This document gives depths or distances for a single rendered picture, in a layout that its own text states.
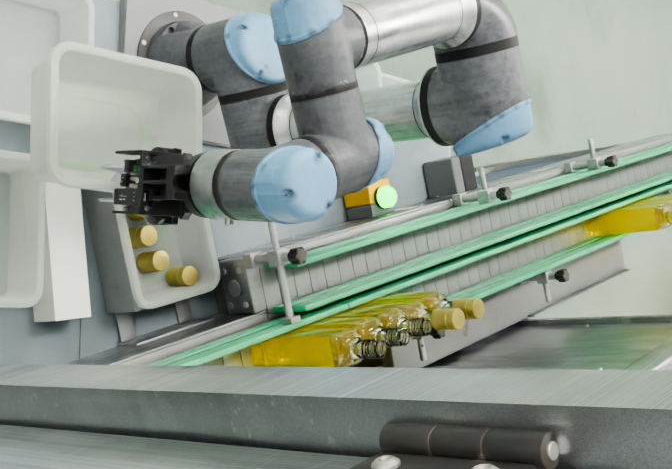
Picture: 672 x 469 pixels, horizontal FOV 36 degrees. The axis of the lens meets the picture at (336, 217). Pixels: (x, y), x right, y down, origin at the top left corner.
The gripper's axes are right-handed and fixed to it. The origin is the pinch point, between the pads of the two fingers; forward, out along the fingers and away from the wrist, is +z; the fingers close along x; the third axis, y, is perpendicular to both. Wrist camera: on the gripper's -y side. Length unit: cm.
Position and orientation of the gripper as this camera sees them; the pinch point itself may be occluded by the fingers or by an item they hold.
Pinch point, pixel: (122, 186)
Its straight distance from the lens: 128.5
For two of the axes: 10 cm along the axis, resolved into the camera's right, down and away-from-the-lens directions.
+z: -7.2, -0.2, 6.9
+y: -6.9, -0.5, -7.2
